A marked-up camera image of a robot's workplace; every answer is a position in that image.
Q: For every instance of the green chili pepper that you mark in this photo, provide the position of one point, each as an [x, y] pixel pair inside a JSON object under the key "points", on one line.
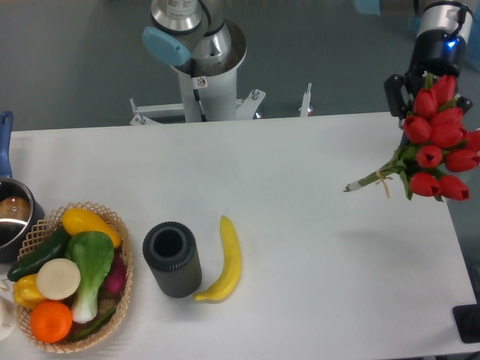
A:
{"points": [[93, 325]]}

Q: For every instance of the red tulip bouquet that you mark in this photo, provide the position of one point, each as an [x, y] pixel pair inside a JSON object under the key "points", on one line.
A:
{"points": [[438, 146]]}

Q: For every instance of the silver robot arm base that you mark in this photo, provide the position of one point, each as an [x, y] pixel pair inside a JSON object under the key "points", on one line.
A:
{"points": [[194, 37]]}

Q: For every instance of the orange fruit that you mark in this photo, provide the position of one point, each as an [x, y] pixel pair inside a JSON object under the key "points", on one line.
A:
{"points": [[51, 321]]}

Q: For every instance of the green bok choy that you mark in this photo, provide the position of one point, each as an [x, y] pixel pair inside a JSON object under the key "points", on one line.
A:
{"points": [[93, 254]]}

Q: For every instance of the yellow banana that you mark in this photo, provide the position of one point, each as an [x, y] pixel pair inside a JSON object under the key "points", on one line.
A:
{"points": [[229, 278]]}

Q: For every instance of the white round object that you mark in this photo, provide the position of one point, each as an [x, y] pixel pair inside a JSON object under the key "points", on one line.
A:
{"points": [[7, 318]]}

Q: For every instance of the yellow bell pepper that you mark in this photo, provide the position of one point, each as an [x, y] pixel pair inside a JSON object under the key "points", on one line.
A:
{"points": [[26, 292]]}

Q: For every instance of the dark green cucumber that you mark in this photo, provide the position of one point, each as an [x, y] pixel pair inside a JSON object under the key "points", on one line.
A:
{"points": [[52, 248]]}

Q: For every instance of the yellow squash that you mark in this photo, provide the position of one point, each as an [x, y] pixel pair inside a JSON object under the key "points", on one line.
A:
{"points": [[80, 220]]}

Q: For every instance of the dark grey ribbed vase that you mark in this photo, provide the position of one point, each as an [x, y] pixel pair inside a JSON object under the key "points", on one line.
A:
{"points": [[170, 250]]}

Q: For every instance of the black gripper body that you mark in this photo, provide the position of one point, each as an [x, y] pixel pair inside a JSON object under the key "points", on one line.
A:
{"points": [[437, 53]]}

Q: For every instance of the cream round white disc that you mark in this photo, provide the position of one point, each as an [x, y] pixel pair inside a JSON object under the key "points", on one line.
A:
{"points": [[58, 279]]}

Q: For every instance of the blue handled saucepan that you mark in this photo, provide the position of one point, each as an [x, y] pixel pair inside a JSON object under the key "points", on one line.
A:
{"points": [[20, 211]]}

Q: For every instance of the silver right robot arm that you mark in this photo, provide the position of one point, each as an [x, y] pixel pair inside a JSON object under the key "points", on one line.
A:
{"points": [[455, 17]]}

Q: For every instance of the purple red onion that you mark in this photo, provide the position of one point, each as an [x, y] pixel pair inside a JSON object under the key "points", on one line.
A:
{"points": [[115, 281]]}

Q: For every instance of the black device at edge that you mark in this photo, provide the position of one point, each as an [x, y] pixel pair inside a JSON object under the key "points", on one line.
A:
{"points": [[466, 318]]}

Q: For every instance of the woven wicker basket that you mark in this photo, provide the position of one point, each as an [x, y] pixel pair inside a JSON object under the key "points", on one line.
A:
{"points": [[39, 233]]}

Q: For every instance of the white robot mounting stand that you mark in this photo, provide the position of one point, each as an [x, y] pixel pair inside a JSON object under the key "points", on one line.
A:
{"points": [[206, 98]]}

